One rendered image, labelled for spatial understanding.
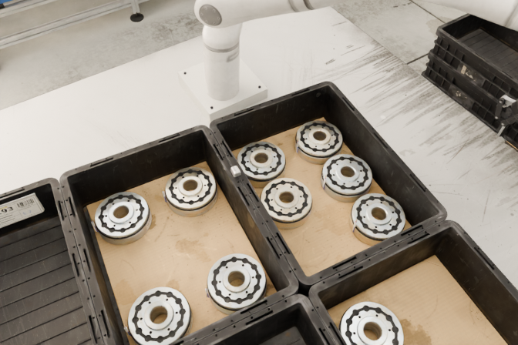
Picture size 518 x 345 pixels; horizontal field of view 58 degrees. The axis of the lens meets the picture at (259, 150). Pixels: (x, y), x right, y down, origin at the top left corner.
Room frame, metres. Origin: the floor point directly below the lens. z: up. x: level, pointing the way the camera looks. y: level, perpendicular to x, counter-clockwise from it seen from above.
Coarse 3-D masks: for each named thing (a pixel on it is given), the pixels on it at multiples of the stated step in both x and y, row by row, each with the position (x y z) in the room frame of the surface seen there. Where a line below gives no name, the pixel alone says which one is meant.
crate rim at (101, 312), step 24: (144, 144) 0.60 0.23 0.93; (216, 144) 0.60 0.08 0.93; (96, 168) 0.54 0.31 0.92; (240, 192) 0.50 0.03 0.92; (72, 216) 0.43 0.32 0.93; (264, 240) 0.39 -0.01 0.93; (288, 264) 0.34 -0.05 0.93; (96, 288) 0.30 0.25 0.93; (288, 288) 0.30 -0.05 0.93; (96, 312) 0.26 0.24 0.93; (240, 312) 0.27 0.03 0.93; (192, 336) 0.23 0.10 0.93
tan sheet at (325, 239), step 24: (288, 144) 0.69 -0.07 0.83; (288, 168) 0.62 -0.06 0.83; (312, 168) 0.62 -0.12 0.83; (312, 192) 0.56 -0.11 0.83; (312, 216) 0.50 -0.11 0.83; (336, 216) 0.50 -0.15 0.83; (288, 240) 0.44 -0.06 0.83; (312, 240) 0.44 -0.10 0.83; (336, 240) 0.44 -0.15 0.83; (360, 240) 0.44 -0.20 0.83; (312, 264) 0.39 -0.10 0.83
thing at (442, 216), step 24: (288, 96) 0.74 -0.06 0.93; (216, 120) 0.66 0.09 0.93; (360, 120) 0.67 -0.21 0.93; (384, 144) 0.60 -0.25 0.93; (240, 168) 0.54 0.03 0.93; (408, 168) 0.54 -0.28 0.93; (264, 216) 0.43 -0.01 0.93; (432, 216) 0.44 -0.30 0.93; (384, 240) 0.39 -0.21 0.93; (336, 264) 0.34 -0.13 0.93
